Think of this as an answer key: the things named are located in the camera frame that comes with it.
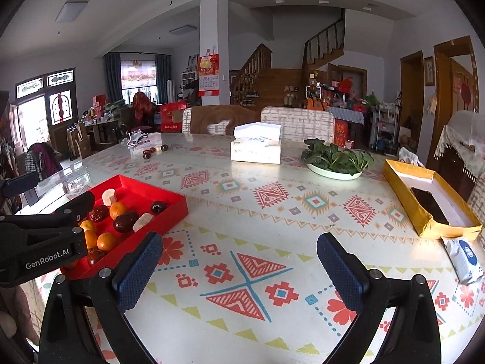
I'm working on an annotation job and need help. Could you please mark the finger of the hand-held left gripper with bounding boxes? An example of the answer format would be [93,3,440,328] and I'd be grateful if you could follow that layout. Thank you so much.
[17,190,96,236]

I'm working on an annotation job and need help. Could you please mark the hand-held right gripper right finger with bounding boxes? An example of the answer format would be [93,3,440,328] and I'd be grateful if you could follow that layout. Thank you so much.
[316,232,442,364]

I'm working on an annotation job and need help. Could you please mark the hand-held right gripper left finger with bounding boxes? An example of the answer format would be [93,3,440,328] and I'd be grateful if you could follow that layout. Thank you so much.
[38,231,163,364]

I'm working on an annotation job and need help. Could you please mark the red tray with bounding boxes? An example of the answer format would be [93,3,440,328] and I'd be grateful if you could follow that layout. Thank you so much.
[60,174,189,280]

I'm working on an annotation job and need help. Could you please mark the person's left forearm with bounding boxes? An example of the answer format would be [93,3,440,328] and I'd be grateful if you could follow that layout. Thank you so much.
[0,284,40,349]

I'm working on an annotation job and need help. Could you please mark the jacket on chair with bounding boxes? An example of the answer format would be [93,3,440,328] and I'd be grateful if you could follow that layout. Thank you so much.
[25,142,63,180]

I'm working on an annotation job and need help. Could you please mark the white patterned object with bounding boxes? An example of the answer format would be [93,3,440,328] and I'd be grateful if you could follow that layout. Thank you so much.
[124,129,150,148]

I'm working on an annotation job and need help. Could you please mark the entrance door with windows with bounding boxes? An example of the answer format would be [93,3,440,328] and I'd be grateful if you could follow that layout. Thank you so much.
[15,67,78,152]

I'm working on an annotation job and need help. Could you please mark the white plate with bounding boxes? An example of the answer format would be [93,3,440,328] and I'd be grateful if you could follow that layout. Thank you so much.
[305,162,362,180]

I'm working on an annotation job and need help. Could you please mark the black phone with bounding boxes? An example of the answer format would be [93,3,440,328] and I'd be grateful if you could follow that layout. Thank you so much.
[410,187,450,225]

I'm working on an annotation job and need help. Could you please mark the yellow cardboard box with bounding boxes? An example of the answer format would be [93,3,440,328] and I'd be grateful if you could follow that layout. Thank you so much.
[383,158,483,240]

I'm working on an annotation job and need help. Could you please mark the plate of green leaves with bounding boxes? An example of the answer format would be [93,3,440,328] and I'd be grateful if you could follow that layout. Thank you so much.
[301,138,375,177]

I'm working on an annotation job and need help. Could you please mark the office chair with red cloth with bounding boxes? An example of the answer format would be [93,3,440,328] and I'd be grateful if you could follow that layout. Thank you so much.
[121,91,156,133]

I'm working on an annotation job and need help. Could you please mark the white tissue packet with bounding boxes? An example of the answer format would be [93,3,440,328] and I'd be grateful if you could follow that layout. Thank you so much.
[440,235,483,286]

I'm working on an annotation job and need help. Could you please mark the blue curtain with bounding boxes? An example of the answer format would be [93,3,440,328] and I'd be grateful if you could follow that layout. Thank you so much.
[104,52,122,103]
[155,54,172,105]

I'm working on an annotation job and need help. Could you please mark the red gift box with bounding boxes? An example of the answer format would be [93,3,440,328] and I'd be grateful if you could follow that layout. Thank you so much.
[159,102,187,133]

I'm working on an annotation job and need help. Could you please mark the white tissue box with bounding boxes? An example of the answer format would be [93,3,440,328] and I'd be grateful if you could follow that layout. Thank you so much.
[230,122,282,165]

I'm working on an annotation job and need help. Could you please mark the metal storage rack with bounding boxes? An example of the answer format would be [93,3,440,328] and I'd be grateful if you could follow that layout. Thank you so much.
[369,102,398,156]

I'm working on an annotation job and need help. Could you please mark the white brick-patterned chair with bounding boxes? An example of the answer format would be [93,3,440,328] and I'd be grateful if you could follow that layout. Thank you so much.
[261,106,335,143]

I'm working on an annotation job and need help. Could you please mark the wooden chair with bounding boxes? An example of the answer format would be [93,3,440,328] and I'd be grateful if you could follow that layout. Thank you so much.
[182,105,262,136]

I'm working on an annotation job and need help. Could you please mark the cabinet with lace cloth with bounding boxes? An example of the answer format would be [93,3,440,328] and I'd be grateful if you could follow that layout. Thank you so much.
[434,110,485,198]

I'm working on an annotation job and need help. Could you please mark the wooden staircase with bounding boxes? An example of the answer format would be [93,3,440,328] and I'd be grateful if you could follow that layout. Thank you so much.
[229,8,347,107]

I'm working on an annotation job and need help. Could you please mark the framed picture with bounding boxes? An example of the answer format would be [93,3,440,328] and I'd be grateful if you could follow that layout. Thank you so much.
[423,56,435,86]

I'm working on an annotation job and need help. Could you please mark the wooden door frame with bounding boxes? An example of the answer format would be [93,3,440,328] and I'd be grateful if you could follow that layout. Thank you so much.
[400,50,425,152]
[426,35,476,167]

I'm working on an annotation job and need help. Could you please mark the red wall calendar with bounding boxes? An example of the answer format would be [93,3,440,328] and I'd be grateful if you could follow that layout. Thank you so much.
[197,54,220,97]

